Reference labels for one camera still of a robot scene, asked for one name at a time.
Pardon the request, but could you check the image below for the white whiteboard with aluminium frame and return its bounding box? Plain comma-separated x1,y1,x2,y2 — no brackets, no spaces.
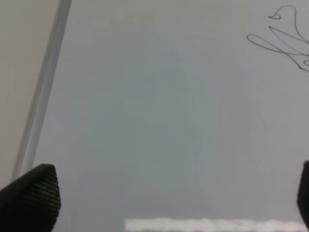
26,0,309,232

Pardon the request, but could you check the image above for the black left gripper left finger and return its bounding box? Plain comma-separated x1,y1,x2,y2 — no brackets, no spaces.
0,164,61,232

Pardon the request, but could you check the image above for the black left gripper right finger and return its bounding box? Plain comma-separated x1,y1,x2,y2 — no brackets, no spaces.
297,161,309,230

